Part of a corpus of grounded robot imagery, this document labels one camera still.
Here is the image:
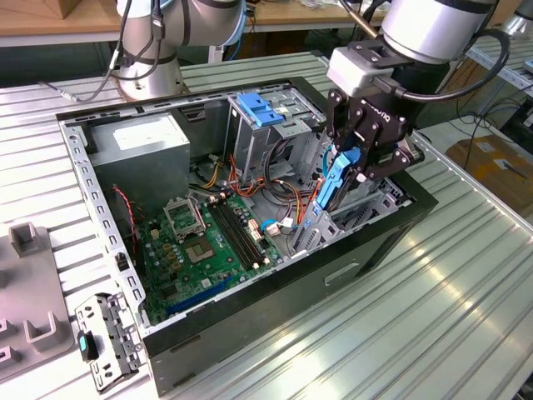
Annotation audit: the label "green motherboard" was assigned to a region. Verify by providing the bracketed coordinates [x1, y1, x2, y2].
[135, 193, 288, 326]

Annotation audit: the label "black open PC case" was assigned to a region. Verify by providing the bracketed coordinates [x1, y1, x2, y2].
[55, 75, 440, 398]

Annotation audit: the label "grey metal drive cage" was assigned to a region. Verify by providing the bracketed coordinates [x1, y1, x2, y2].
[224, 87, 330, 184]

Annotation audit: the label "grey metal slot bracket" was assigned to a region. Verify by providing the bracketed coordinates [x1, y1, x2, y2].
[74, 291, 145, 395]

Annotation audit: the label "black RAM slot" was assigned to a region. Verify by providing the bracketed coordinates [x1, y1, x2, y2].
[220, 198, 263, 266]
[226, 196, 269, 263]
[215, 200, 258, 269]
[210, 202, 253, 271]

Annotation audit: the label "orange wire bundle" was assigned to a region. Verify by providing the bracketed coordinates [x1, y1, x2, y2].
[227, 152, 326, 228]

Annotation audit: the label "grey metal disk bay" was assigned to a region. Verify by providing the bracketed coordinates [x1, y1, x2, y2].
[290, 178, 413, 258]

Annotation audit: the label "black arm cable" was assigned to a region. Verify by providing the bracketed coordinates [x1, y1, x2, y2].
[39, 0, 164, 103]

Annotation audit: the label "CPU socket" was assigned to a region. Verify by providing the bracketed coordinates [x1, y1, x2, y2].
[182, 237, 216, 264]

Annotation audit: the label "grey power supply unit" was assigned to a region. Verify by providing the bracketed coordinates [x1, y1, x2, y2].
[85, 112, 192, 218]

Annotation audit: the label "brown cardboard box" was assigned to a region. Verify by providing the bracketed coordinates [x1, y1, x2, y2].
[445, 135, 533, 213]

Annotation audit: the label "yellow orange supply wires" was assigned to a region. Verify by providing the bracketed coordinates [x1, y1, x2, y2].
[195, 160, 229, 189]

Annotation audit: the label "hard disk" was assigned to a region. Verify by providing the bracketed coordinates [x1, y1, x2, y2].
[311, 148, 378, 220]

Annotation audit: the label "short blue wire white plug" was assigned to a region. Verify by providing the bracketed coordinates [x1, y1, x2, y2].
[258, 218, 295, 238]

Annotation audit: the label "grey parts rack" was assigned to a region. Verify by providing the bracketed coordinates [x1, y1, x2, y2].
[0, 222, 76, 383]

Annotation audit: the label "red black twisted wire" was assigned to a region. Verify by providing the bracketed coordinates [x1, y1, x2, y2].
[112, 186, 145, 255]

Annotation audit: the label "black camera cable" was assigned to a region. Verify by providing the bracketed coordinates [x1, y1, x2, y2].
[372, 28, 512, 103]

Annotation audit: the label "metal socket cover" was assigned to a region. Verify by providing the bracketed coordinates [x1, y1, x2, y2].
[162, 195, 208, 243]

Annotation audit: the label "black latch blue button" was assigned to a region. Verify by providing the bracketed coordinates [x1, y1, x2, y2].
[77, 331, 100, 362]

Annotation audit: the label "blue expansion slot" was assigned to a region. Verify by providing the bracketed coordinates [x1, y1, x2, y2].
[165, 277, 229, 317]

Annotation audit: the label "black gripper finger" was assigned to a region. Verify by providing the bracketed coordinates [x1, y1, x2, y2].
[326, 88, 370, 155]
[355, 118, 426, 183]

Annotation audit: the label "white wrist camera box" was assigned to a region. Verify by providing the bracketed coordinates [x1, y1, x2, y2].
[326, 44, 395, 100]

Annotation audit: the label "long blue data wire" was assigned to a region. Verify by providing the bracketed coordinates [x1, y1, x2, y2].
[321, 144, 336, 184]

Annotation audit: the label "blue plastic drive latch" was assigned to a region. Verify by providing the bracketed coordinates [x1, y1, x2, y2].
[236, 93, 286, 129]

